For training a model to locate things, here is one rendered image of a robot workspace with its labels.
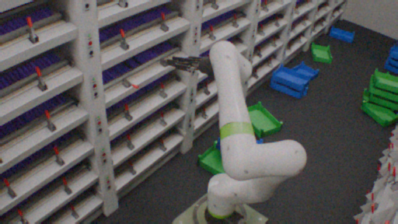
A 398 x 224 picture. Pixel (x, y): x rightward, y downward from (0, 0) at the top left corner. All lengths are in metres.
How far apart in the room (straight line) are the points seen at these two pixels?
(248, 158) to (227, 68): 0.34
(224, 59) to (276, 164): 0.42
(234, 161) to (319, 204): 1.29
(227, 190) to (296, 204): 0.86
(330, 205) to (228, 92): 1.33
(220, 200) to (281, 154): 0.45
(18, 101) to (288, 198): 1.65
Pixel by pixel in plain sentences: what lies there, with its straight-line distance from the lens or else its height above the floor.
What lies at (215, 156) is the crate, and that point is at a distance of 2.46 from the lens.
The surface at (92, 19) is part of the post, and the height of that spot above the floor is 1.17.
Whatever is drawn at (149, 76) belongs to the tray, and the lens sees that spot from 1.81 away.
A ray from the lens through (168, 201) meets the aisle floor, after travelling 2.18.
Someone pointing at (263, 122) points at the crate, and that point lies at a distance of 2.81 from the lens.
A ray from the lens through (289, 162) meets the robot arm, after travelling 1.18.
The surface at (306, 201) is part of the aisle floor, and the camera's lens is 2.33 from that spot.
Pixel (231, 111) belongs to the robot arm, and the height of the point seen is 0.99.
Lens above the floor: 1.71
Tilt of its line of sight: 37 degrees down
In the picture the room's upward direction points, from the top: 4 degrees clockwise
